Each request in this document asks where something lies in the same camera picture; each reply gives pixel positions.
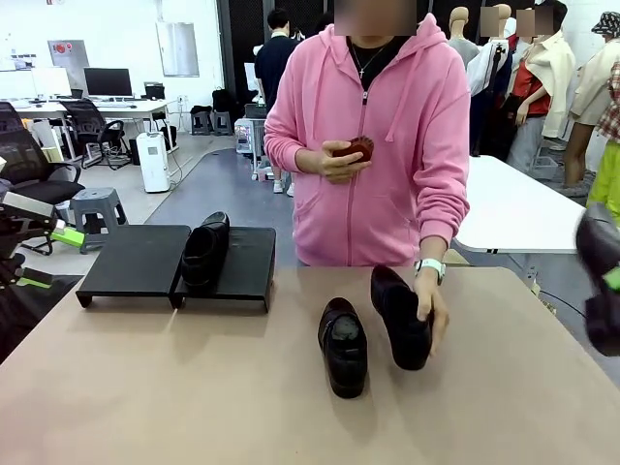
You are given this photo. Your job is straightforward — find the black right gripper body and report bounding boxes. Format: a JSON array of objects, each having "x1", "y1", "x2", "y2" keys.
[{"x1": 584, "y1": 294, "x2": 620, "y2": 357}]

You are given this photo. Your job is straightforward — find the black leather shoe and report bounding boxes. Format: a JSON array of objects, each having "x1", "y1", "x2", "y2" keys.
[
  {"x1": 318, "y1": 296, "x2": 368, "y2": 399},
  {"x1": 181, "y1": 211, "x2": 232, "y2": 287},
  {"x1": 370, "y1": 264, "x2": 433, "y2": 372},
  {"x1": 575, "y1": 202, "x2": 620, "y2": 272}
]

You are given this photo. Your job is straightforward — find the brown wooden shoe brush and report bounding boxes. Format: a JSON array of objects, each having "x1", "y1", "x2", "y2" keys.
[{"x1": 331, "y1": 135, "x2": 375, "y2": 164}]

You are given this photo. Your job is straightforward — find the person's right forearm pink sleeve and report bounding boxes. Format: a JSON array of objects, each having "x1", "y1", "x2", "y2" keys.
[{"x1": 263, "y1": 130, "x2": 330, "y2": 175}]

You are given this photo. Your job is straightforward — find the person's left forearm pink sleeve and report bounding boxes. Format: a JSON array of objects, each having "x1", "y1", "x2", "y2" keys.
[{"x1": 417, "y1": 193, "x2": 471, "y2": 265}]

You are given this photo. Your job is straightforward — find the black shoe stand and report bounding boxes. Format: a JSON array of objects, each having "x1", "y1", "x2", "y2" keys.
[
  {"x1": 76, "y1": 224, "x2": 193, "y2": 310},
  {"x1": 170, "y1": 225, "x2": 277, "y2": 315}
]

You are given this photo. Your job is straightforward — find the person's left hand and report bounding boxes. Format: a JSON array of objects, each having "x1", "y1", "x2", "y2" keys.
[{"x1": 414, "y1": 276, "x2": 450, "y2": 358}]

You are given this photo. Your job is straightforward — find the person's right hand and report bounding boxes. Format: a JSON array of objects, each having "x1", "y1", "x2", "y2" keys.
[{"x1": 317, "y1": 139, "x2": 373, "y2": 184}]

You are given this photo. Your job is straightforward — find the black base platform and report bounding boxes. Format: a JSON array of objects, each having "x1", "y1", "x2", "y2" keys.
[{"x1": 0, "y1": 273, "x2": 84, "y2": 364}]

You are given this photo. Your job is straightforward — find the grey plastic stool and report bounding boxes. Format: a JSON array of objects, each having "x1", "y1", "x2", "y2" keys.
[{"x1": 70, "y1": 187, "x2": 128, "y2": 255}]

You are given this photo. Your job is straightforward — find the mannequin in neon yellow trousers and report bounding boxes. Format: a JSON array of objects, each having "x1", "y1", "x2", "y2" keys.
[{"x1": 585, "y1": 60, "x2": 620, "y2": 214}]

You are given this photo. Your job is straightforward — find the white dehumidifier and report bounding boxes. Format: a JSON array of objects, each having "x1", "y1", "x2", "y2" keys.
[{"x1": 136, "y1": 131, "x2": 171, "y2": 194}]

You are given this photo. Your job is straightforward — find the white folding table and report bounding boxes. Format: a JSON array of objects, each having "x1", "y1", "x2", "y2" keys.
[{"x1": 454, "y1": 154, "x2": 590, "y2": 254}]

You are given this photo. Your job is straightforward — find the black mesh chair back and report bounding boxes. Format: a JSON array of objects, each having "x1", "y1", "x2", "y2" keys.
[{"x1": 0, "y1": 101, "x2": 26, "y2": 132}]

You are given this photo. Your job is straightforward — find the white office desk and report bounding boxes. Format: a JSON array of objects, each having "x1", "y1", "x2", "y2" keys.
[{"x1": 0, "y1": 99, "x2": 178, "y2": 161}]

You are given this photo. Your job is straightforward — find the white display panel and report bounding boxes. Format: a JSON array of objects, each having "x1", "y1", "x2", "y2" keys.
[{"x1": 31, "y1": 66, "x2": 73, "y2": 98}]

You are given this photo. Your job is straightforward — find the black computer monitor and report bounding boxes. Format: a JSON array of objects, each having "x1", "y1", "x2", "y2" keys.
[{"x1": 82, "y1": 67, "x2": 134, "y2": 101}]

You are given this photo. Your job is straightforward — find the grey panel with red sign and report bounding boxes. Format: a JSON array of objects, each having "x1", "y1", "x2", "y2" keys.
[{"x1": 46, "y1": 39, "x2": 91, "y2": 81}]

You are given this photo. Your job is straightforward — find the wristwatch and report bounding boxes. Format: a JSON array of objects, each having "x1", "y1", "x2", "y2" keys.
[{"x1": 414, "y1": 259, "x2": 447, "y2": 285}]

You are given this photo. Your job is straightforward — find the mannequin with bucket hat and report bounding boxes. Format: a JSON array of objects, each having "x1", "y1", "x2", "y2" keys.
[{"x1": 564, "y1": 12, "x2": 620, "y2": 188}]

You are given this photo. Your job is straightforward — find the computer case with lights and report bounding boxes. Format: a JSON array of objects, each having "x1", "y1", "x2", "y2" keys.
[{"x1": 235, "y1": 119, "x2": 256, "y2": 155}]

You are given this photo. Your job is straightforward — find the black backpack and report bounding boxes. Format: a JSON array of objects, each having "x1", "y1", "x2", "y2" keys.
[{"x1": 211, "y1": 88, "x2": 239, "y2": 113}]

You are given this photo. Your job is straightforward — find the mannequin in red top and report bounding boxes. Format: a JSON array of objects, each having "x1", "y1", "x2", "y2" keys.
[{"x1": 503, "y1": 7, "x2": 553, "y2": 164}]

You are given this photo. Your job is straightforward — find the mannequin in cream jacket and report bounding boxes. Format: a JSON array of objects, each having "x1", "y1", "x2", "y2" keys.
[{"x1": 525, "y1": 0, "x2": 577, "y2": 144}]

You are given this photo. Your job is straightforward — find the mannequin in white navy jacket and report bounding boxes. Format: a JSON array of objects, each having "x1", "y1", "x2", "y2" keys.
[{"x1": 467, "y1": 3, "x2": 514, "y2": 159}]

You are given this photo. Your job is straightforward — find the black tripod pole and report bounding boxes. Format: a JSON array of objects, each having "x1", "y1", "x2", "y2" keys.
[{"x1": 486, "y1": 41, "x2": 509, "y2": 98}]

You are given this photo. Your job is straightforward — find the person in pink hoodie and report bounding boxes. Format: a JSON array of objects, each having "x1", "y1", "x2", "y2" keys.
[{"x1": 263, "y1": 12, "x2": 472, "y2": 267}]

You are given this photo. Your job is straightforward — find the bystander in dark shirt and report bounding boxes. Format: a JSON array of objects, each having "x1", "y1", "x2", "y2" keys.
[{"x1": 254, "y1": 8, "x2": 302, "y2": 195}]

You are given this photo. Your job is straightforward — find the mannequin in grey tank top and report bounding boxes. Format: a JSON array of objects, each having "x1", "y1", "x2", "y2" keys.
[{"x1": 448, "y1": 5, "x2": 481, "y2": 69}]

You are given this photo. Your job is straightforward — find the thin black cable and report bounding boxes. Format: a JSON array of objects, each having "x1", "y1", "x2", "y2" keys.
[{"x1": 535, "y1": 288, "x2": 590, "y2": 314}]

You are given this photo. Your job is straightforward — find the silver wall panel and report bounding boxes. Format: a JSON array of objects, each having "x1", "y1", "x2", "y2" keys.
[{"x1": 155, "y1": 21, "x2": 201, "y2": 78}]

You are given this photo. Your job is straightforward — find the silver cross necklace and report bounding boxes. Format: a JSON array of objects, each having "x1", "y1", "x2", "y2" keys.
[{"x1": 351, "y1": 43, "x2": 388, "y2": 78}]

